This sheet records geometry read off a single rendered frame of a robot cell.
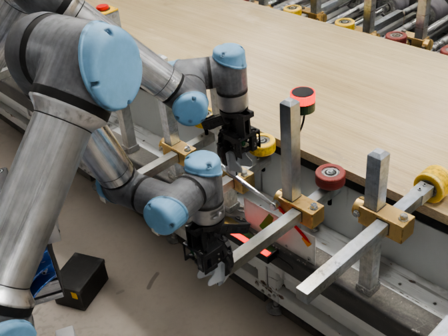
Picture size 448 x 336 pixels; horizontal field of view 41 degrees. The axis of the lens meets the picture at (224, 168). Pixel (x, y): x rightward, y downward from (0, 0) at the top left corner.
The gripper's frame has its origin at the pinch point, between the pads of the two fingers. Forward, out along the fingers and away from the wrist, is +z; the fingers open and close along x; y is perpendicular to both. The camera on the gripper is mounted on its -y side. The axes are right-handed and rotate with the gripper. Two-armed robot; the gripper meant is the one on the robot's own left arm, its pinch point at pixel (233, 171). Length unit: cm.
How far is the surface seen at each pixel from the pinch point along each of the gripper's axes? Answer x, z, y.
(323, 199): 14.3, 8.8, 18.7
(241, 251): -15.0, 7.5, 17.2
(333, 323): 30, 77, 12
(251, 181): 9.0, 9.8, -2.8
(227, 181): 3.4, 8.6, -7.0
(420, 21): 115, 0, -15
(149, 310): -3, 94, -55
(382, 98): 62, 4, 5
